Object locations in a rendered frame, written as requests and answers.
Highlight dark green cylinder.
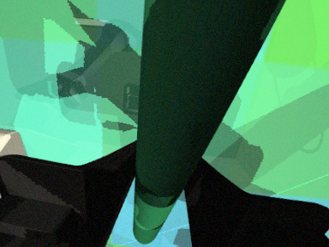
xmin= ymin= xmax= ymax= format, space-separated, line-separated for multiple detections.
xmin=133 ymin=0 xmax=287 ymax=244

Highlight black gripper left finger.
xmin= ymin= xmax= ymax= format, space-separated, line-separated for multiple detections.
xmin=0 ymin=140 xmax=137 ymax=247

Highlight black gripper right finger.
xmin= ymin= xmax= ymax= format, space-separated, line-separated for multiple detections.
xmin=184 ymin=158 xmax=329 ymax=247

